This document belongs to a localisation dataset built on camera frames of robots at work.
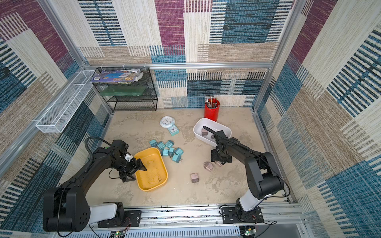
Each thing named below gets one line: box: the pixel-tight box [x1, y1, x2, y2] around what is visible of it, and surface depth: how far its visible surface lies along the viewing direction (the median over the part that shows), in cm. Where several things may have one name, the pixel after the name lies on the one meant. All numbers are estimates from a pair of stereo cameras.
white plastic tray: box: [192, 118, 233, 148], surface depth 106 cm
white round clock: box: [159, 115, 176, 129], surface depth 111 cm
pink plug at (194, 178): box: [190, 172, 199, 185], surface depth 87 cm
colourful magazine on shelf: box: [90, 68, 144, 84], surface depth 83 cm
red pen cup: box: [203, 98, 221, 122], surface depth 107 cm
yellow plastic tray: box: [133, 147, 169, 192], surface depth 89 cm
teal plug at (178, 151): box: [174, 147, 184, 156], surface depth 96 cm
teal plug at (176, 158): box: [171, 153, 184, 164], surface depth 94 cm
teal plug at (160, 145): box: [156, 141, 166, 150], surface depth 99 cm
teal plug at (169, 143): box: [165, 139, 175, 148], surface depth 101 cm
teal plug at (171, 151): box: [168, 147, 175, 158], surface depth 96 cm
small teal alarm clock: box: [167, 124, 180, 137], surface depth 107 cm
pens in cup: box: [204, 96, 218, 109], surface depth 104 cm
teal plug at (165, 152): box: [161, 148, 170, 157], surface depth 96 cm
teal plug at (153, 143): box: [148, 139, 158, 148], surface depth 101 cm
